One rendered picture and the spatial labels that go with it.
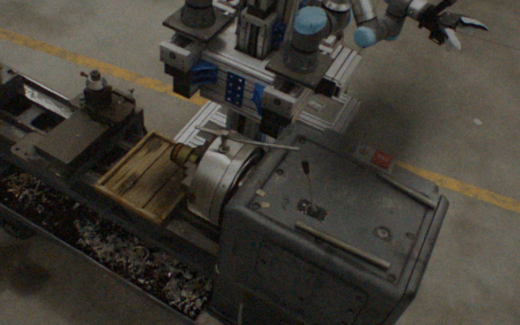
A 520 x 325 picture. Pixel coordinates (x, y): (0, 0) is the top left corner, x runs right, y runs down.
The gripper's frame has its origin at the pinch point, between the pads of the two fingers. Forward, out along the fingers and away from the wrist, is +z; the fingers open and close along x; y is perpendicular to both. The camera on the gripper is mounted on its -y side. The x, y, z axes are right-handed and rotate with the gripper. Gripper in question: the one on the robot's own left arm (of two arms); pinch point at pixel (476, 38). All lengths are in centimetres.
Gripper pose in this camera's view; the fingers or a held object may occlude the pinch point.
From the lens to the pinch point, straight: 181.2
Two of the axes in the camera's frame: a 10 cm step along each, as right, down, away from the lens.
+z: 6.6, 6.2, -4.3
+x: -7.5, 5.2, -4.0
